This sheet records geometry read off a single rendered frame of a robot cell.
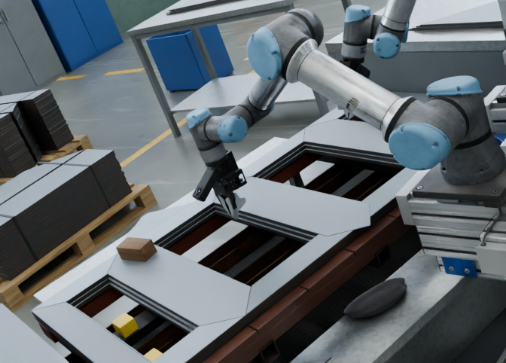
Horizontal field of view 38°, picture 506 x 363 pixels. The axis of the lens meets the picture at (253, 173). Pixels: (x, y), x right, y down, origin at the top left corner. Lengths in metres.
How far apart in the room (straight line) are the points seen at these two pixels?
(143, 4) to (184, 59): 5.27
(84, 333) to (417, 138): 1.11
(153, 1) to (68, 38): 2.26
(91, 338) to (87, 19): 8.95
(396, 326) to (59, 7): 9.09
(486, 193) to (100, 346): 1.08
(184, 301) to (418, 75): 1.32
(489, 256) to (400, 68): 1.36
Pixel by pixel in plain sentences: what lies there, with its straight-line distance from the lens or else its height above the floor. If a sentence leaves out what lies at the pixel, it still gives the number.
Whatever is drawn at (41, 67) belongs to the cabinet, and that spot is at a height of 0.25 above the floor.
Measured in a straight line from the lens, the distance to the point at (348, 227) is 2.10.
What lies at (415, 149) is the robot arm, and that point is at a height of 1.21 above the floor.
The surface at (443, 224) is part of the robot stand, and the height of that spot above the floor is 0.91.
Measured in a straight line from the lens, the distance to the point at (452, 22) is 2.82.
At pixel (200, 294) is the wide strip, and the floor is 0.85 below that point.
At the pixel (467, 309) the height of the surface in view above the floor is 0.41.
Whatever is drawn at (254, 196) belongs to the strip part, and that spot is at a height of 0.85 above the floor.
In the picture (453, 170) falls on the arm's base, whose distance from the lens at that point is 1.75.
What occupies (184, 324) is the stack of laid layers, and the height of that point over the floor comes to 0.83.
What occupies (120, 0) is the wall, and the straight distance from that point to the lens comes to 12.02.
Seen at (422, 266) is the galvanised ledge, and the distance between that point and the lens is 2.16.
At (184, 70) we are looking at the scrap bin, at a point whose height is 0.23.
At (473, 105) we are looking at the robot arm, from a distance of 1.70.
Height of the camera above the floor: 1.88
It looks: 23 degrees down
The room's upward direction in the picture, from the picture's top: 22 degrees counter-clockwise
